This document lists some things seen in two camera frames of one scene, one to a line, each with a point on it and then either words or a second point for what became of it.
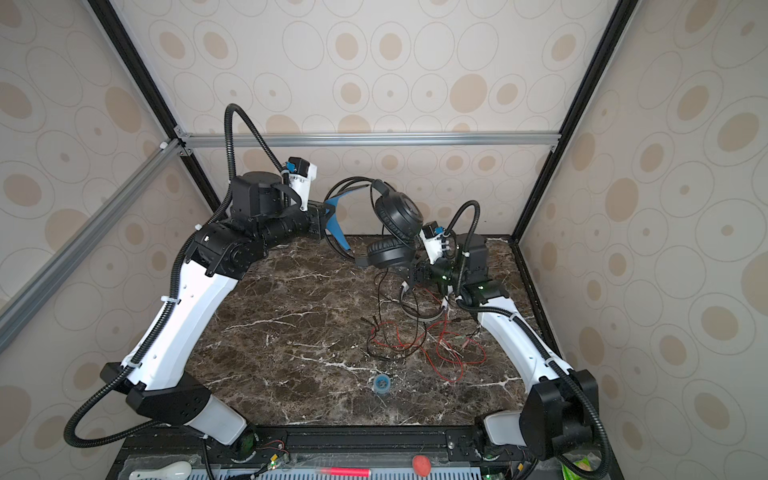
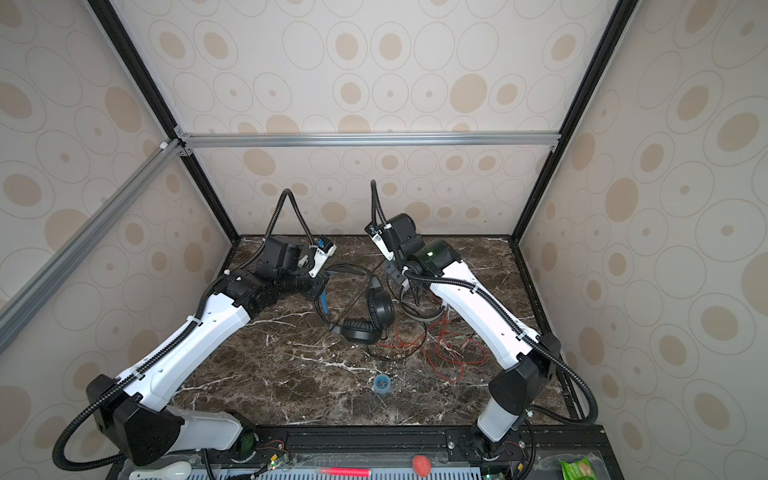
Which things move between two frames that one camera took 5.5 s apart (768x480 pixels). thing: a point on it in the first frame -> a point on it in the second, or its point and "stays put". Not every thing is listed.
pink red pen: x=344 y=472 stays put
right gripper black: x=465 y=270 -> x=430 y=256
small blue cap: x=382 y=383 stays put
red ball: x=422 y=465 stays put
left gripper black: x=316 y=209 -> x=320 y=282
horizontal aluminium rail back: x=368 y=139 stays put
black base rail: x=386 y=452 stays put
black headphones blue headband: x=398 y=218 -> x=380 y=310
